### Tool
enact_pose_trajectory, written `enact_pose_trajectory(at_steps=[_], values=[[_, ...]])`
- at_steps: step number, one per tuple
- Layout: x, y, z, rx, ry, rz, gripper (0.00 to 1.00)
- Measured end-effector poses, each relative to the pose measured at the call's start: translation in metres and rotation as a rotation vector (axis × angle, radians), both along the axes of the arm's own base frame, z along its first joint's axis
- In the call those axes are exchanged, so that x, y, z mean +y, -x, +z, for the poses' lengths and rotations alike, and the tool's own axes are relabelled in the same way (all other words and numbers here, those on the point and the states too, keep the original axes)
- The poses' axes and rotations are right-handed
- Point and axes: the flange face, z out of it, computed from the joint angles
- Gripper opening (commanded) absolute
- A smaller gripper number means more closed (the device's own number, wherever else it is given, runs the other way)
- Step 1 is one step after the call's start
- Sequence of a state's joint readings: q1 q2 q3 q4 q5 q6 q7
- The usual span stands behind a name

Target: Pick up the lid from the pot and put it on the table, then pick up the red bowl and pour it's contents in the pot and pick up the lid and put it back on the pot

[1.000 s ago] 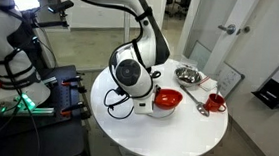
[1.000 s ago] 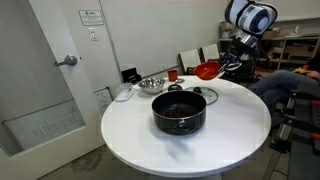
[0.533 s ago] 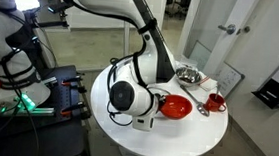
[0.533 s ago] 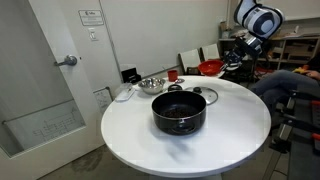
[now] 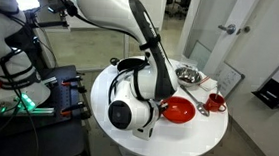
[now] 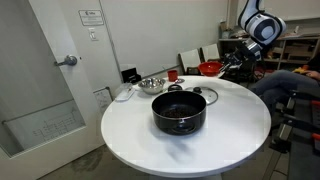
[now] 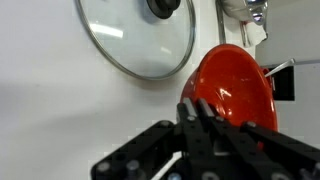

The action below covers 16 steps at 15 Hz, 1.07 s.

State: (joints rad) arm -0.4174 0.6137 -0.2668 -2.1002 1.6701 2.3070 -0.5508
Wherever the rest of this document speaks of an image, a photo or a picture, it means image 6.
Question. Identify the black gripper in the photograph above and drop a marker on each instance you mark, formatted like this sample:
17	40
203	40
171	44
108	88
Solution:
241	57

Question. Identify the red bowl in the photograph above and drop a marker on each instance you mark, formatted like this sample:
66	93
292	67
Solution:
210	68

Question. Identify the glass pot lid black knob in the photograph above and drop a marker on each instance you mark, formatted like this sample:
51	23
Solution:
209	95

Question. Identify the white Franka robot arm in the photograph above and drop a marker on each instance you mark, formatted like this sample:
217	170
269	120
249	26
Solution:
263	26

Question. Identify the black cooking pot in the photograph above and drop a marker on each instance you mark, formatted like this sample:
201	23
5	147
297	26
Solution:
180	126

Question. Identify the stainless steel bowl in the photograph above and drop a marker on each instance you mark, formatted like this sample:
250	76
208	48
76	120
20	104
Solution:
151	86

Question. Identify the person's hand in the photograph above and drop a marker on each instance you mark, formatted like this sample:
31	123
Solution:
313	74

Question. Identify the white leaning panel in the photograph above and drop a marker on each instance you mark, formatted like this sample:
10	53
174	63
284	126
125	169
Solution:
190	60
210	52

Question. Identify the large metal spoon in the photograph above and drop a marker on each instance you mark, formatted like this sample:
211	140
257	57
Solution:
180	80

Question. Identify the red mug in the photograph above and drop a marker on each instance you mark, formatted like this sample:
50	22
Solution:
172	76

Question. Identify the person's leg in jeans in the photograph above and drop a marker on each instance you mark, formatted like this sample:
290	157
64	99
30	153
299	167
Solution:
283	83

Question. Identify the storage shelf unit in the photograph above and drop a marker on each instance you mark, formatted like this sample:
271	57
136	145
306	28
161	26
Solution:
293	53

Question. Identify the dark beans pile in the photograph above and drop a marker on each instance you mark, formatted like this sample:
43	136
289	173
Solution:
176	112

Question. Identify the clear plastic container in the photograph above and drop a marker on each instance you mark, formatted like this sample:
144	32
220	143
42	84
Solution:
125	92

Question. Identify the small whiteboard with drawings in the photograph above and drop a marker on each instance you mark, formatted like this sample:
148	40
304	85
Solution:
103	100

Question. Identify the white door with window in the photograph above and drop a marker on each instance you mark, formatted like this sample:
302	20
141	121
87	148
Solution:
33	83

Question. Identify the black wall tray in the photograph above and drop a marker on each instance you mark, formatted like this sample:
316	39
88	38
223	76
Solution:
131	76

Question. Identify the white light switch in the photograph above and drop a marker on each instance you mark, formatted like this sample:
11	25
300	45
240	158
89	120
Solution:
93	34

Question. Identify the white wall sign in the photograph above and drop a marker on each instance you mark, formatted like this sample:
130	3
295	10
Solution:
91	17

